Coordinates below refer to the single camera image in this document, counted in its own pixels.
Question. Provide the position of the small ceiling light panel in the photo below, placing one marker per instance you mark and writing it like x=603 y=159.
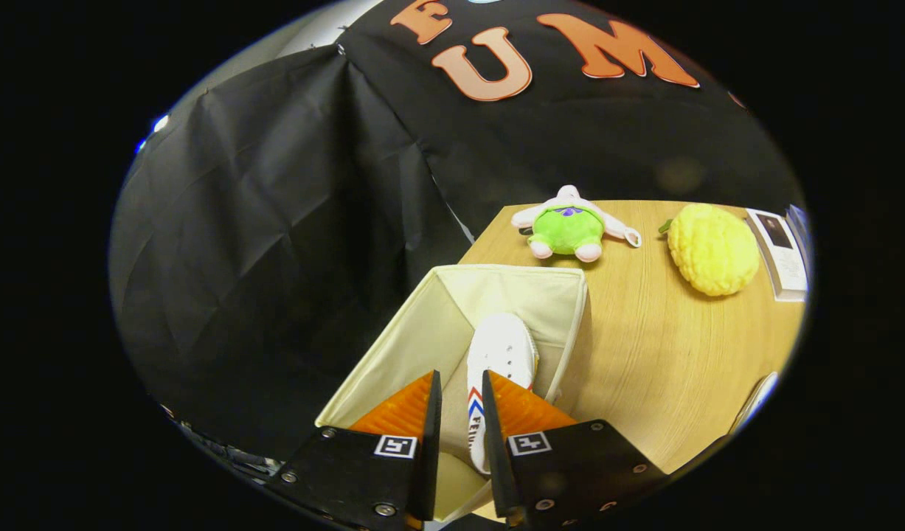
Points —
x=160 y=123

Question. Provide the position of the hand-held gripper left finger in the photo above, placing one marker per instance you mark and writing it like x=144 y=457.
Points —
x=430 y=457

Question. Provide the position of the white shoe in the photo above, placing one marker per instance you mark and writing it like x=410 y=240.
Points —
x=758 y=398
x=500 y=346

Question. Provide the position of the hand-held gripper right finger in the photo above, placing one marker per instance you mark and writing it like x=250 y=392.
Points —
x=496 y=457

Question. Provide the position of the black backdrop cloth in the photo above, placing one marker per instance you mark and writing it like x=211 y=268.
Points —
x=275 y=221

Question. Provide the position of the green and pink plush toy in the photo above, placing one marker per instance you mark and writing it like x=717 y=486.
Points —
x=566 y=230

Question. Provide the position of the yellow plush ball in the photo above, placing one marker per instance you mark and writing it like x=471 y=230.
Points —
x=714 y=251

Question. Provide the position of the white book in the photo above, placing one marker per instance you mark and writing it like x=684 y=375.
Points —
x=784 y=258

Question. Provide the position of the blue book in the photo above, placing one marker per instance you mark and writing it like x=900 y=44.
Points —
x=800 y=225

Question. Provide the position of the beige fabric storage box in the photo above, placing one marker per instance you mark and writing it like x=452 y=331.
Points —
x=422 y=332

